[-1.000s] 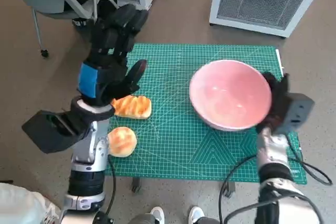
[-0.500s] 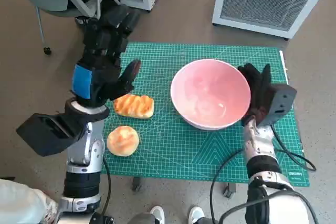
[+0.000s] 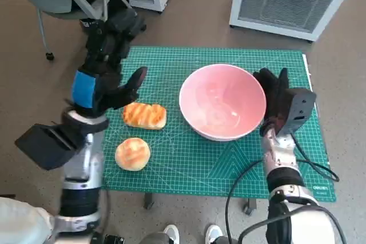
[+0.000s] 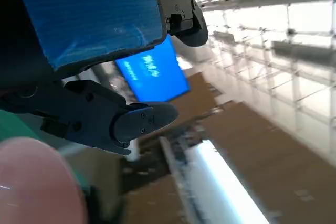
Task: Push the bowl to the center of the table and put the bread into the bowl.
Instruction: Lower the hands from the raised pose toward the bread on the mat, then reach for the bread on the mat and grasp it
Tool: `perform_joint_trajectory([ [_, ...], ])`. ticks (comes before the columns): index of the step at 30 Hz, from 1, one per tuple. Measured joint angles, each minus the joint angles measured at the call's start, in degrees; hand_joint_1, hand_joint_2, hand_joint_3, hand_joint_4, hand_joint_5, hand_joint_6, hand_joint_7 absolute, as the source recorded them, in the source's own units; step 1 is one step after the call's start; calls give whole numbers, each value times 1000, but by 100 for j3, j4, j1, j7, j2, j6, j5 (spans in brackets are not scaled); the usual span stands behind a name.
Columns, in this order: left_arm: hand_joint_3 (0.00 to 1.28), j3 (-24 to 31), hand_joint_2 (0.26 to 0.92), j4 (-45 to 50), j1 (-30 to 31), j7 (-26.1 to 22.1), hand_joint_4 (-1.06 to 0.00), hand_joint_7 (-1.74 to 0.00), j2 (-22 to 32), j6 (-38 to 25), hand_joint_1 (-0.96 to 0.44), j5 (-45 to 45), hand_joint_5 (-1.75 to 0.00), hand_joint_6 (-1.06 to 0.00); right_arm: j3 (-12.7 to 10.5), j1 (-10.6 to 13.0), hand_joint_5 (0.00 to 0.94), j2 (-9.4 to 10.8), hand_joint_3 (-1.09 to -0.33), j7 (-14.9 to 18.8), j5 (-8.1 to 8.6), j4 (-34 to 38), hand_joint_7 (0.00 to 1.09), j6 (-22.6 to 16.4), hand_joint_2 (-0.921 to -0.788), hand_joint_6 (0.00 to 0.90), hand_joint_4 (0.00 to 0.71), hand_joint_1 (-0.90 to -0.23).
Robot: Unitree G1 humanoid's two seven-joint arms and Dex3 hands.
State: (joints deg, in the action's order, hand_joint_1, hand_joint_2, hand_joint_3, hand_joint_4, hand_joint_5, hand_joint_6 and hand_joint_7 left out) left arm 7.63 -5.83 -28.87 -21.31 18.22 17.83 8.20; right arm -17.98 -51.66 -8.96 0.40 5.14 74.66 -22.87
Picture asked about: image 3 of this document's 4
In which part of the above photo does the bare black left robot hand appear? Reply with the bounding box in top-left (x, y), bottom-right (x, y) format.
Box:
top-left (64, 8), bottom-right (149, 118)

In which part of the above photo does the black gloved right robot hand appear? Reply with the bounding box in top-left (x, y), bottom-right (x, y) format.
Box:
top-left (253, 67), bottom-right (292, 138)

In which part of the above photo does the pink bowl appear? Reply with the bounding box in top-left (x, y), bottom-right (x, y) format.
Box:
top-left (179, 63), bottom-right (267, 142)

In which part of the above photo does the oblong toy bread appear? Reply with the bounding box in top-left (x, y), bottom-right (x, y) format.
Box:
top-left (122, 102), bottom-right (168, 130)

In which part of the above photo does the round toy bread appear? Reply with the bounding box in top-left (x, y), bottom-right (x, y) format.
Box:
top-left (114, 137), bottom-right (152, 171)

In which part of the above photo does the green cutting mat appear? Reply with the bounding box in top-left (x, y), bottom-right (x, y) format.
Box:
top-left (101, 45), bottom-right (337, 202)

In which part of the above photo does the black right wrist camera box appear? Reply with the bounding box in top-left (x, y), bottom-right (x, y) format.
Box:
top-left (276, 87), bottom-right (317, 137)

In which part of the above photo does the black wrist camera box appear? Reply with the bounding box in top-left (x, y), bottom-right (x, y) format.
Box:
top-left (276, 87), bottom-right (317, 137)
top-left (14, 123), bottom-right (86, 171)

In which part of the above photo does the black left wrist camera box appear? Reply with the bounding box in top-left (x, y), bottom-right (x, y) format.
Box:
top-left (14, 123), bottom-right (86, 171)

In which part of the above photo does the table leg bracket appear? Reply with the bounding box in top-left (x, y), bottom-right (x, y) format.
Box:
top-left (242, 198), bottom-right (258, 215)
top-left (144, 193), bottom-right (155, 210)

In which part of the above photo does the black right camera cable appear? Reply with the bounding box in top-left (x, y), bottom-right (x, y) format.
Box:
top-left (225, 134), bottom-right (340, 244)

